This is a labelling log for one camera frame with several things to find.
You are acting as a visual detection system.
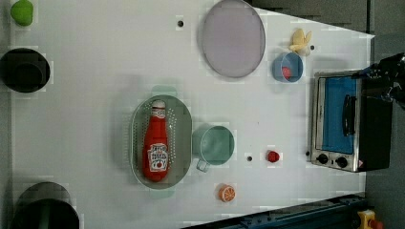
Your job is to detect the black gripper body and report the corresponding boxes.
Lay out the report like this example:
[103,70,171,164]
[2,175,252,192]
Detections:
[361,52,405,109]

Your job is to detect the red plush ketchup bottle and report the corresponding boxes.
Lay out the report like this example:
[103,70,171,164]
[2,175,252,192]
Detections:
[142,100,169,182]

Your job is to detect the green oval strainer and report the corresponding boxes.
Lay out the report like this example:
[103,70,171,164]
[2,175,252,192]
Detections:
[129,85,192,199]

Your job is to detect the silver black toaster oven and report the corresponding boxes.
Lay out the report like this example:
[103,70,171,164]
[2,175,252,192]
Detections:
[310,72,393,173]

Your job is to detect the peeled toy banana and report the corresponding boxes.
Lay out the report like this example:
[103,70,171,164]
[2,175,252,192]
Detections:
[288,29,312,56]

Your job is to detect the red strawberry in cup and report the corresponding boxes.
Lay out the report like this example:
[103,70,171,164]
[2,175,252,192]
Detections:
[282,67,291,80]

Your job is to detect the red toy strawberry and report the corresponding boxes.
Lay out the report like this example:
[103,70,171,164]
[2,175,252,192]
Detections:
[267,151,280,163]

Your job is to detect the yellow emergency stop button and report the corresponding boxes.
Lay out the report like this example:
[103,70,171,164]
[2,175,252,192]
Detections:
[357,210,384,229]

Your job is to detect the green mug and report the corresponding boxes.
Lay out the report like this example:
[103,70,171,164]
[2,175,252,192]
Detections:
[192,124,235,173]

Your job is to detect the orange slice toy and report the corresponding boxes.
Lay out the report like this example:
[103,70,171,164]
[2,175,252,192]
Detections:
[218,185,236,202]

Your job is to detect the green toy pepper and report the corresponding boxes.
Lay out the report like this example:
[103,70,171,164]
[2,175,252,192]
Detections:
[11,0,33,27]

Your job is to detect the blue aluminium frame rail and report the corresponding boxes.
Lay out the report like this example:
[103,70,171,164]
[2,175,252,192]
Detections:
[182,195,369,229]

